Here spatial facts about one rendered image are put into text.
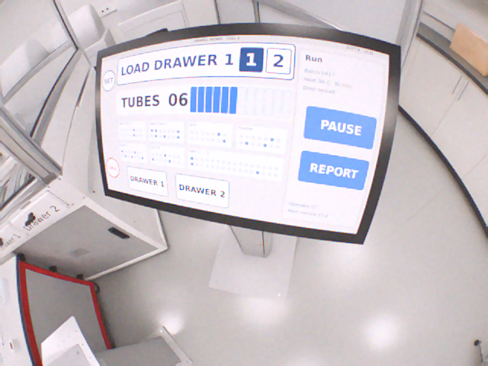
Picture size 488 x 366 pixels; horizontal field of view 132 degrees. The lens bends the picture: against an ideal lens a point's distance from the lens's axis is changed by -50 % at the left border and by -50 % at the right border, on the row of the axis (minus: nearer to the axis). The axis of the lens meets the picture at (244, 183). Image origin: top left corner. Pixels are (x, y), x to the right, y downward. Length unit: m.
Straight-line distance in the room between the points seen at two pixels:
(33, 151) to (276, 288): 1.25
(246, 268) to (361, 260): 0.72
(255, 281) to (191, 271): 0.40
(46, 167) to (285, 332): 1.33
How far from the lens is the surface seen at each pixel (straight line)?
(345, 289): 1.38
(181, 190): 0.36
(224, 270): 1.29
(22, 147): 0.70
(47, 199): 0.81
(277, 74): 0.29
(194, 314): 1.37
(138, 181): 0.41
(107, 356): 1.01
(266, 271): 1.26
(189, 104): 0.32
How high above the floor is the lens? 1.29
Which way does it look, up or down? 60 degrees down
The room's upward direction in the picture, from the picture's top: 12 degrees counter-clockwise
